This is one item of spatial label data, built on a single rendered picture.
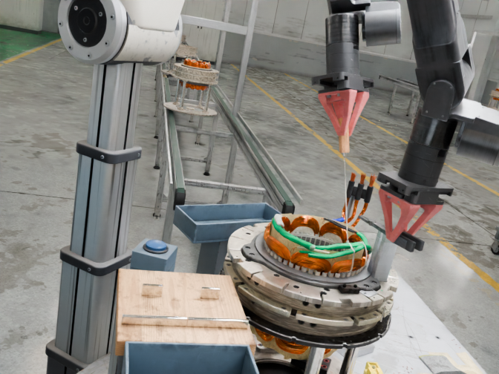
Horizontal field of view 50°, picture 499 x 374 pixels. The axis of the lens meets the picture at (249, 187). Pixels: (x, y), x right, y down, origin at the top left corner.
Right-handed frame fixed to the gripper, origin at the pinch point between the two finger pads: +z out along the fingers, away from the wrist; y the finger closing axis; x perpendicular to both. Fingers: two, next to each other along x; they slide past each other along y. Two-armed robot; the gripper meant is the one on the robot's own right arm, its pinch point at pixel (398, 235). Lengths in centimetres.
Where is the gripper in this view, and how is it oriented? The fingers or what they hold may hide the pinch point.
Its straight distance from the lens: 85.5
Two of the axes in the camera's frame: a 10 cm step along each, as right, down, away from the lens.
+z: -2.2, 9.3, 2.9
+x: -5.1, -3.7, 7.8
